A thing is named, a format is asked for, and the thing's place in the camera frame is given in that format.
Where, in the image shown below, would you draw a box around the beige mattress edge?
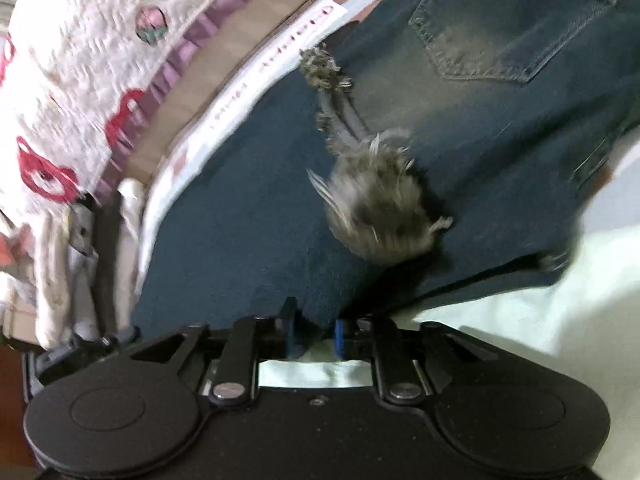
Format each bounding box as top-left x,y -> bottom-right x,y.
114,0 -> 319,184

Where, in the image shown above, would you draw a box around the dark blue denim jeans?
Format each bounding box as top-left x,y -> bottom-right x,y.
133,0 -> 639,351

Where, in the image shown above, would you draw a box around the white quilt with red bears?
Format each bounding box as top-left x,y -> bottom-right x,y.
0,0 -> 352,221

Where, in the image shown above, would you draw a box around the floral patterned quilt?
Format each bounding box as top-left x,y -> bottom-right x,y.
259,129 -> 640,411

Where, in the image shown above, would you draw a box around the checked Happy dog blanket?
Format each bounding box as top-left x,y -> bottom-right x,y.
137,0 -> 381,278

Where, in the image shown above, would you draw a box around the white gloved left hand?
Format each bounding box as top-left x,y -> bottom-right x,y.
1,179 -> 145,350

